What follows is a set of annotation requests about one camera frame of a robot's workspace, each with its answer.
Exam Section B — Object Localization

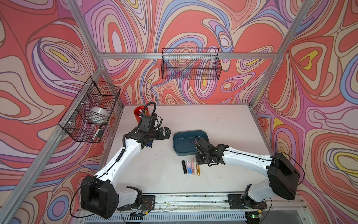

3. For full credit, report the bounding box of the pink lip gloss tube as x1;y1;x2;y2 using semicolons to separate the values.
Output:
191;158;195;175

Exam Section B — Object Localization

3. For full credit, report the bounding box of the pink blue gradient lipstick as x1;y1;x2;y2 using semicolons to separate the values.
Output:
186;161;192;175

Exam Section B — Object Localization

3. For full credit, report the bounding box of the black lipstick tube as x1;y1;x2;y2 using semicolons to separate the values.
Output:
181;160;188;174

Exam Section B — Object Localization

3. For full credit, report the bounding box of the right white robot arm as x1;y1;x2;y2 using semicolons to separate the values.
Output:
193;138;301;209

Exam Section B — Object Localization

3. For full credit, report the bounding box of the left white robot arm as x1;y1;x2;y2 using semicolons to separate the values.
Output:
80;127;171;219

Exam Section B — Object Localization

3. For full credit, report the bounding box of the teal plastic storage box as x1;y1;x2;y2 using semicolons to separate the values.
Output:
172;130;209;156

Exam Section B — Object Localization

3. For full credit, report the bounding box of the red plastic cup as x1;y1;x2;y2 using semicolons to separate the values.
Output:
133;105;150;124

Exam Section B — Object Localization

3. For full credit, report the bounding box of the black marker in basket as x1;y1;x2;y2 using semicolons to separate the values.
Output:
91;125;103;141

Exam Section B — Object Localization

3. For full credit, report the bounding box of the white tape roll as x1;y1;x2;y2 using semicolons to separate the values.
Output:
87;107;110;125

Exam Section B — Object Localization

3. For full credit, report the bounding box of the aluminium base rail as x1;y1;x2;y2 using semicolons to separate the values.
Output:
77;192;311;224

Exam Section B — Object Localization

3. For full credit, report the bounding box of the black wire basket left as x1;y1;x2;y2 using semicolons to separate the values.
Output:
58;77;121;143

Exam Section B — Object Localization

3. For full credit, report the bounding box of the black wire basket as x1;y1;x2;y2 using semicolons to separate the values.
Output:
161;47;222;80
58;77;121;143

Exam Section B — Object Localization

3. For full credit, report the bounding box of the black wire basket back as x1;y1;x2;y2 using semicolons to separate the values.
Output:
161;47;222;80

